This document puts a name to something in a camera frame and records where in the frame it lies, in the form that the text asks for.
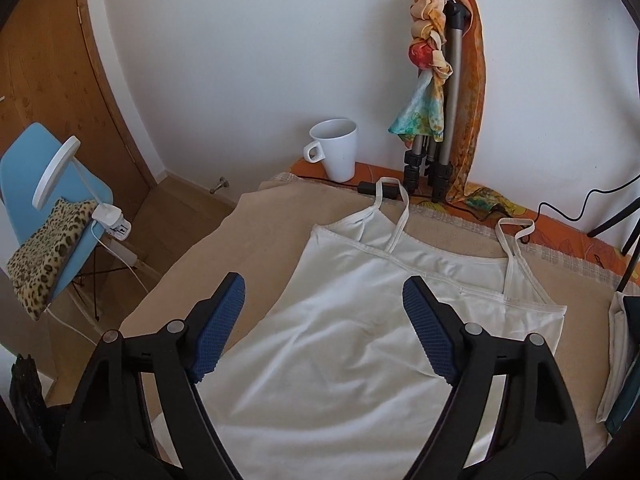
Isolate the white camisole top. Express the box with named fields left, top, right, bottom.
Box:
left=198, top=204, right=565, bottom=479

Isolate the colourful orange scarf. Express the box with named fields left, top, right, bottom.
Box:
left=388, top=0, right=520, bottom=218

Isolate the leopard print cloth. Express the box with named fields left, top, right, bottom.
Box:
left=8, top=198, right=98, bottom=321

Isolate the beige fleece blanket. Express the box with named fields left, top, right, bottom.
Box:
left=122, top=180, right=612, bottom=460

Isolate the orange patterned bedsheet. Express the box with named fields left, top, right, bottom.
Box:
left=290, top=158, right=631, bottom=289

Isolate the black ring light tripod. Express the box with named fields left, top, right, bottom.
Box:
left=584, top=205, right=640, bottom=294

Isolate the white ceramic mug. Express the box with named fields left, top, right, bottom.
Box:
left=303, top=118, right=358, bottom=183

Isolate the metal door stopper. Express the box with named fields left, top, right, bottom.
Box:
left=208, top=177, right=229, bottom=195

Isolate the grey folded tripod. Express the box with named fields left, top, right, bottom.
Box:
left=396, top=0, right=470, bottom=202

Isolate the black power cable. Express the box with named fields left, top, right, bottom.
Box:
left=294, top=173, right=640, bottom=226

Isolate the folded clothes stack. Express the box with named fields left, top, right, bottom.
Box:
left=597, top=292, right=639, bottom=437

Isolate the blue chair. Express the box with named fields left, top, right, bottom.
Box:
left=1, top=122, right=113, bottom=307

